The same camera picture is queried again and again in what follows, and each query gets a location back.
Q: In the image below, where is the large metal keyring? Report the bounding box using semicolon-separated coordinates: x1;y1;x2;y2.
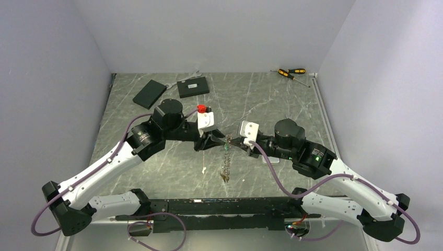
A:
220;134;232;183

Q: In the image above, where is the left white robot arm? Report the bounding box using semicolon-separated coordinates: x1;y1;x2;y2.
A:
42;99;225;236

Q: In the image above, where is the yellow black screwdriver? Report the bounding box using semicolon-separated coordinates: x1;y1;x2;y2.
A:
279;74;309;88
271;69;306;75

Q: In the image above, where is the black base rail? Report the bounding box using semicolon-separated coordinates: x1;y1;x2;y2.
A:
115;197;306;233

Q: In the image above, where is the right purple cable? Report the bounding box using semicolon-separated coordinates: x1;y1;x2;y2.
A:
248;140;422;245

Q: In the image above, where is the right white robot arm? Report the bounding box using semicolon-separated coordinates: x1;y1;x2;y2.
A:
230;119;410;242

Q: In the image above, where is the black box with label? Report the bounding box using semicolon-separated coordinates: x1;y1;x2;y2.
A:
177;77;210;98

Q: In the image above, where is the black flat box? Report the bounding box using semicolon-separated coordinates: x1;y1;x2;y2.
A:
132;80;167;109

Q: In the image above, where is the silver wrench at back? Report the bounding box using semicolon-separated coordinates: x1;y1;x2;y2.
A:
165;70;202;89

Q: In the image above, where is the yellow black screwdriver rear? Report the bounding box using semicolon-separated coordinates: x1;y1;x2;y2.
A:
271;69;306;75

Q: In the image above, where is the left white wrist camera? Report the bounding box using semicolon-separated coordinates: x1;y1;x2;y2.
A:
196;105;216;138

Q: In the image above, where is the white smartphone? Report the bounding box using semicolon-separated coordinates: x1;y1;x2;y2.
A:
262;156;280;164

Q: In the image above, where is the yellow black screwdriver front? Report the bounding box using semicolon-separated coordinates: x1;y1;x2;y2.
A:
279;74;309;88

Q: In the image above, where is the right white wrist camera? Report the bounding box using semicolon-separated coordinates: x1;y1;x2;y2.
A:
239;120;259;150

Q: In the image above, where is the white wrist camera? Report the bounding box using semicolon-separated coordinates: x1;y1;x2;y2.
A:
196;105;216;138
239;120;259;150

